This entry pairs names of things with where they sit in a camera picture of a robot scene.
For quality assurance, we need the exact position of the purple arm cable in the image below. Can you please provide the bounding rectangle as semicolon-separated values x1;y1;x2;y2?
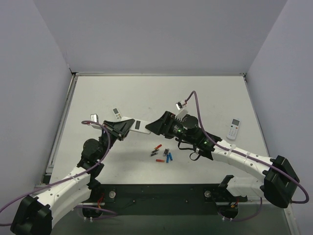
0;120;112;227
184;91;309;204

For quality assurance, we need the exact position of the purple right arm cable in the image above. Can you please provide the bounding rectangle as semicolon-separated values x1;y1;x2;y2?
184;91;309;204

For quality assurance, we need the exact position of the small white remote control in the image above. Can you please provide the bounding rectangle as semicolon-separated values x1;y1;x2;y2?
226;118;241;141

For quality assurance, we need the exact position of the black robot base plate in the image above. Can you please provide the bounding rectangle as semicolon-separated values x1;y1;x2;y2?
86;183;247;215

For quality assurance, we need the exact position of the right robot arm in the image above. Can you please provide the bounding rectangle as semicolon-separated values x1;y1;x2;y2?
132;111;299;208

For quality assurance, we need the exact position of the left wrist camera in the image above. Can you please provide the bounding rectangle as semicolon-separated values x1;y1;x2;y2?
90;114;99;122

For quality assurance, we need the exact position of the slim white remote control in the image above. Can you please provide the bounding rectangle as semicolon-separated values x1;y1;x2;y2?
112;108;122;121

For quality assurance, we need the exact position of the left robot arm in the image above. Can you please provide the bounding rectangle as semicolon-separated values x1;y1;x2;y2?
10;118;135;235

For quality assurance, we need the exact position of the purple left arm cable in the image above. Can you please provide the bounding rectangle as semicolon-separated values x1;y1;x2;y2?
0;120;112;227

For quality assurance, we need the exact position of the white red-faced remote control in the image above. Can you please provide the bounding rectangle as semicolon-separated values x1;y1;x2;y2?
130;118;151;135

